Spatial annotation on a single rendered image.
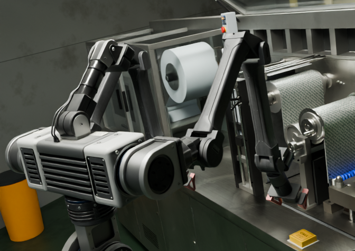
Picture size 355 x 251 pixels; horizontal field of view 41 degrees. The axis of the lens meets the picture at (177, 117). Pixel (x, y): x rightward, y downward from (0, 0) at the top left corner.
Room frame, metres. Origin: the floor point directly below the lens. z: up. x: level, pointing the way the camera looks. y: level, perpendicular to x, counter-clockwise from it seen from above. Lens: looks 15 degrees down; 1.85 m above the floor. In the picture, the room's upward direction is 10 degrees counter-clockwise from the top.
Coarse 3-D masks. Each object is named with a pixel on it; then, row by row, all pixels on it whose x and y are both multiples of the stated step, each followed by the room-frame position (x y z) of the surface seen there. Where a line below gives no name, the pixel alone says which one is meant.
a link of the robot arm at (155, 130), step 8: (144, 56) 1.76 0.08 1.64; (144, 64) 1.75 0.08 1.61; (128, 72) 1.80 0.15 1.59; (136, 72) 1.77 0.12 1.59; (144, 72) 1.78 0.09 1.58; (136, 80) 1.77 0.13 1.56; (144, 80) 1.78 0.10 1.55; (136, 88) 1.78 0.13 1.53; (144, 88) 1.78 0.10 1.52; (136, 96) 1.80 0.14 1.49; (144, 96) 1.77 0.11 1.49; (152, 96) 1.80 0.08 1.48; (144, 104) 1.78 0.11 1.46; (152, 104) 1.80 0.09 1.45; (144, 112) 1.78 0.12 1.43; (152, 112) 1.79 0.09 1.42; (144, 120) 1.79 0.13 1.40; (152, 120) 1.78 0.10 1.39; (144, 128) 1.80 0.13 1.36; (152, 128) 1.78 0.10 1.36; (160, 128) 1.81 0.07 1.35; (152, 136) 1.78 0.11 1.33
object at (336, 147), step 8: (336, 136) 1.78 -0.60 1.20; (344, 136) 1.80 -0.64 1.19; (352, 136) 1.82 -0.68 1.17; (328, 144) 1.76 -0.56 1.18; (336, 144) 1.78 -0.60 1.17; (344, 144) 1.80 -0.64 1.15; (352, 144) 1.81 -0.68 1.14; (328, 152) 1.76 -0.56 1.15; (336, 152) 1.78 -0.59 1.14; (344, 152) 1.79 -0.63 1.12; (352, 152) 1.81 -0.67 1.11; (328, 160) 1.76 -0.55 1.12; (336, 160) 1.78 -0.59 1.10; (344, 160) 1.79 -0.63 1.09; (352, 160) 1.81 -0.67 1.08; (328, 168) 1.76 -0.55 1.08; (336, 168) 1.77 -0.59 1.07; (344, 168) 1.79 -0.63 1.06; (352, 168) 1.81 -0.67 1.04; (328, 176) 1.75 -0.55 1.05; (336, 176) 1.77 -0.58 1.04
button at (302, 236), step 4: (296, 232) 1.60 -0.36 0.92; (300, 232) 1.59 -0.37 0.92; (304, 232) 1.59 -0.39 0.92; (308, 232) 1.58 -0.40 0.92; (292, 236) 1.57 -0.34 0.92; (296, 236) 1.57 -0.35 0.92; (300, 236) 1.56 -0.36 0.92; (304, 236) 1.56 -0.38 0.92; (308, 236) 1.55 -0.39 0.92; (312, 236) 1.55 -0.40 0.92; (292, 240) 1.57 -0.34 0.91; (296, 240) 1.55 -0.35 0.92; (300, 240) 1.54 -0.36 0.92; (304, 240) 1.53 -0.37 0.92; (308, 240) 1.53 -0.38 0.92; (312, 240) 1.54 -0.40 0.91; (316, 240) 1.55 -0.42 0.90; (296, 244) 1.55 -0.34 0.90; (300, 244) 1.53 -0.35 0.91; (304, 244) 1.53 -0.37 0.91; (308, 244) 1.53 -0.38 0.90
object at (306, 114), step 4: (308, 112) 1.82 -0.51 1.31; (304, 116) 1.83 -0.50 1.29; (308, 116) 1.81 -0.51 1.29; (312, 116) 1.79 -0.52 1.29; (316, 120) 1.77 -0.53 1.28; (316, 124) 1.77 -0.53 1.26; (320, 124) 1.76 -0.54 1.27; (320, 128) 1.76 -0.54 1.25; (320, 132) 1.76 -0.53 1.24; (312, 136) 1.80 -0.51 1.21; (316, 136) 1.78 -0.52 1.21
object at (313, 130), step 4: (304, 120) 1.81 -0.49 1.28; (308, 120) 1.79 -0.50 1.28; (312, 120) 1.79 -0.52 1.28; (304, 124) 1.81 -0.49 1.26; (308, 124) 1.79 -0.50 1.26; (312, 124) 1.77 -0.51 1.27; (304, 128) 1.82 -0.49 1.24; (308, 128) 1.80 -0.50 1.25; (312, 128) 1.77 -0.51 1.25; (316, 128) 1.77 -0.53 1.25; (304, 132) 1.82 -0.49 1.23; (312, 132) 1.78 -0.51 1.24; (316, 132) 1.78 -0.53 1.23
